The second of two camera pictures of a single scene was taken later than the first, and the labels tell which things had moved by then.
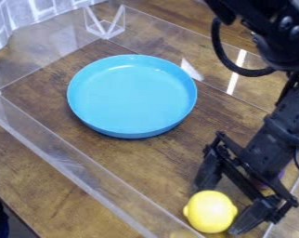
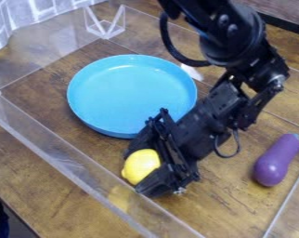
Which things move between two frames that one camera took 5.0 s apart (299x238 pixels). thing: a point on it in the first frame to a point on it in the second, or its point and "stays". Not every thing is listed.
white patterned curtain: (13, 14) stays
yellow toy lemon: (211, 211) to (142, 163)
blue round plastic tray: (131, 96) stays
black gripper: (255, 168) to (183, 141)
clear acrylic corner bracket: (104, 28) stays
